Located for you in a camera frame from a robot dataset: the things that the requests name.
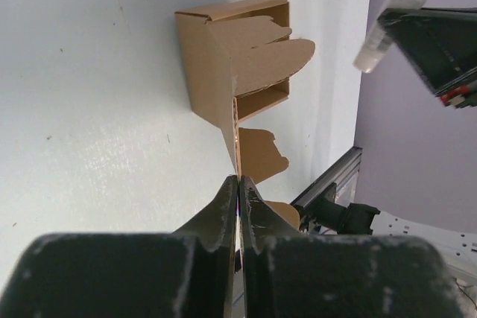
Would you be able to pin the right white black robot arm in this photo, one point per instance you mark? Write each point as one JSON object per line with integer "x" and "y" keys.
{"x": 457, "y": 248}

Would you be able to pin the right aluminium side rail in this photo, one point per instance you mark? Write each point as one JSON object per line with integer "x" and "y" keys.
{"x": 337, "y": 184}

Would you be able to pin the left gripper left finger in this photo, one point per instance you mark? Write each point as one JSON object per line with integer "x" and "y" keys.
{"x": 186, "y": 273}

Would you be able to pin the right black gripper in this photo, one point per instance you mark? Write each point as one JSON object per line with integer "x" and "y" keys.
{"x": 440, "y": 44}

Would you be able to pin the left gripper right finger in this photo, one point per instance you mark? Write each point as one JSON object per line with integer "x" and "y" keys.
{"x": 291, "y": 274}

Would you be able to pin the brown cardboard express box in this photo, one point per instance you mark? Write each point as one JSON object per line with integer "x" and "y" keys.
{"x": 238, "y": 58}

